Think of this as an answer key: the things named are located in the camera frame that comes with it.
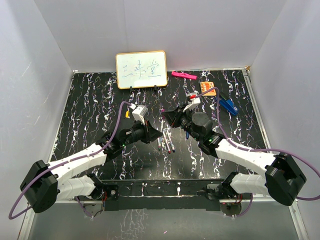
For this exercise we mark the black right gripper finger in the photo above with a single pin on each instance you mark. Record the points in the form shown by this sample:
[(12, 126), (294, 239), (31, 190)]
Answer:
[(177, 122), (170, 115)]

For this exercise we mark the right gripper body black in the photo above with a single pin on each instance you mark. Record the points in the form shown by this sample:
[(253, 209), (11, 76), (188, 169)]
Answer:
[(186, 124)]

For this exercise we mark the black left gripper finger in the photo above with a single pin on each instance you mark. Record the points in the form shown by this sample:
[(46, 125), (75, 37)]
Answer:
[(152, 133), (151, 140)]

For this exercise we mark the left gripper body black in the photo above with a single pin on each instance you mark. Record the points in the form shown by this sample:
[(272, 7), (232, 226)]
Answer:
[(140, 132)]

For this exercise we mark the white pen magenta end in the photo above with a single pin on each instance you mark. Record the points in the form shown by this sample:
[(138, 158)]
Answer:
[(162, 126)]

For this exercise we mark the yellow pen cap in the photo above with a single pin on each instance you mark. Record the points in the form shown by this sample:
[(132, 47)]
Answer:
[(127, 114)]

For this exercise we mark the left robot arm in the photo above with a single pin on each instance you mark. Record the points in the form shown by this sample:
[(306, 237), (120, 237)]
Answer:
[(45, 183)]

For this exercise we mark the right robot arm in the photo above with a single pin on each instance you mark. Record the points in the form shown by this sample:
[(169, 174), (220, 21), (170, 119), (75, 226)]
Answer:
[(275, 175)]

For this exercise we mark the white pen green end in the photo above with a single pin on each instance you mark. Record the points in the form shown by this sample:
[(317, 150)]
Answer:
[(159, 144)]

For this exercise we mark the white pen red end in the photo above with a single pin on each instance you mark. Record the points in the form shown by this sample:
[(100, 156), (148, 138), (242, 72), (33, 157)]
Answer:
[(166, 142)]

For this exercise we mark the white pen blue end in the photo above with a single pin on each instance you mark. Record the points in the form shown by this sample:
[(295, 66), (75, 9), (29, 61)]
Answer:
[(171, 143)]

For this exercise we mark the small spiral notebook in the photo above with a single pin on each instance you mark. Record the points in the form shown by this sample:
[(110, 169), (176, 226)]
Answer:
[(205, 86)]

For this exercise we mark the black base bar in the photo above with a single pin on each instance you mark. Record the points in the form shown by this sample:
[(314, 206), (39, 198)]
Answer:
[(173, 194)]

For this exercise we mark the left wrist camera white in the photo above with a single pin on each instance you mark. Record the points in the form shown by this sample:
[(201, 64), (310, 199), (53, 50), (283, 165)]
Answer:
[(139, 113)]

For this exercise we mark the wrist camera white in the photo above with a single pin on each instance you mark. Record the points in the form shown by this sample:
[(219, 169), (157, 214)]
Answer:
[(192, 102), (139, 113)]

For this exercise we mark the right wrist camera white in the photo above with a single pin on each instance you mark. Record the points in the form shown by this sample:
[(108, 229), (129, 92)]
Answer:
[(192, 102)]

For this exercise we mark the whiteboard with yellow frame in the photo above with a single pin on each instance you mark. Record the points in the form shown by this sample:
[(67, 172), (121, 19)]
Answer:
[(146, 69)]

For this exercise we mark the aluminium frame rail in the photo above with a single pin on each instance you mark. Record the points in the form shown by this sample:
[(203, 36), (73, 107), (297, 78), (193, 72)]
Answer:
[(236, 188)]

